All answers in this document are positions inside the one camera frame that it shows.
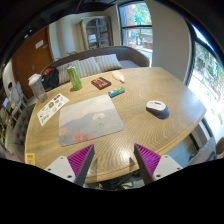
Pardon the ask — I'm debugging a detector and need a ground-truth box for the clear plastic shaker bottle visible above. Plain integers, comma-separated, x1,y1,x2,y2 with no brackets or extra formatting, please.
28,74,47,103

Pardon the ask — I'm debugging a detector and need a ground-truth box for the striped cushion right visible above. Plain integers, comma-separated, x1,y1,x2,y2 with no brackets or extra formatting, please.
95,54,122,72

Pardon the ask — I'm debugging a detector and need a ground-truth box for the black and red card box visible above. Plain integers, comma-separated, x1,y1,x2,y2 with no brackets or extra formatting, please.
91,77,111,90

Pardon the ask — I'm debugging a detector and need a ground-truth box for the striped cushion middle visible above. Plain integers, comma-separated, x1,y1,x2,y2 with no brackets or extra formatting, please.
76,57,101,78

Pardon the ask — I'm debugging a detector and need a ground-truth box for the grey curved sofa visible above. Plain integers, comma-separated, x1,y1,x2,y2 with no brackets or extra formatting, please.
41,46,150,75

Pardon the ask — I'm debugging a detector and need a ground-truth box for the black and red bag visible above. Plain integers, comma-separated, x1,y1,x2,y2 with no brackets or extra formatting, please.
41,67,59,90

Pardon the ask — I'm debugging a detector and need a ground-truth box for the white sticker sheet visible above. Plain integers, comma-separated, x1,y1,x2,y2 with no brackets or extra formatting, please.
37,94,69,126

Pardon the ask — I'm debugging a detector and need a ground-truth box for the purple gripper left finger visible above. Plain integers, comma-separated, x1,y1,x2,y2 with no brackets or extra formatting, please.
44,143,96,187

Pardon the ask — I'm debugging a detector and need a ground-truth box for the yellow sticky label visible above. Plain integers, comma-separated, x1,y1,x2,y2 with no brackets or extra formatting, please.
25,153,35,165

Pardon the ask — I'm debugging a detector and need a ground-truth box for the grey tufted chair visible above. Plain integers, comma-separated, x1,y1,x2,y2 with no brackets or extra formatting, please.
12,105,34,161

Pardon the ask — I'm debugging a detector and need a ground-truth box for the striped cushion left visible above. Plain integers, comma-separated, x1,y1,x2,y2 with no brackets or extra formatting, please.
57,60,80,84

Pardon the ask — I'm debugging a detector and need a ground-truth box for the striped cushion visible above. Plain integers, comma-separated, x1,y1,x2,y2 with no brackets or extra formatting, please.
95,54,122,72
76,57,101,78
57,60,80,84

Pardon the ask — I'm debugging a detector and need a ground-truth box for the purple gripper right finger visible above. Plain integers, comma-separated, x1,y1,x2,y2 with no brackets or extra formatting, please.
133,143,184,185

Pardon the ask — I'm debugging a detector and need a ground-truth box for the green drink can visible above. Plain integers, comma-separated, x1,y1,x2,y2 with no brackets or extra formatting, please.
67,66,82,90

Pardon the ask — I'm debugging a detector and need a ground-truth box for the brown wooden door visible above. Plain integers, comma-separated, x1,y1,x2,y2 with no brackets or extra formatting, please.
12,27,53,98

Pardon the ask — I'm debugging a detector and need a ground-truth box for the white and grey computer mouse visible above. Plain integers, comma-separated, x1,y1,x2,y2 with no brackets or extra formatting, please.
146,100,170,119

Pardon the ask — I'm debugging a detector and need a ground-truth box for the floral landscape mouse pad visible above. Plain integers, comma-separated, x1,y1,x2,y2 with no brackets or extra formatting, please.
58,95,124,147

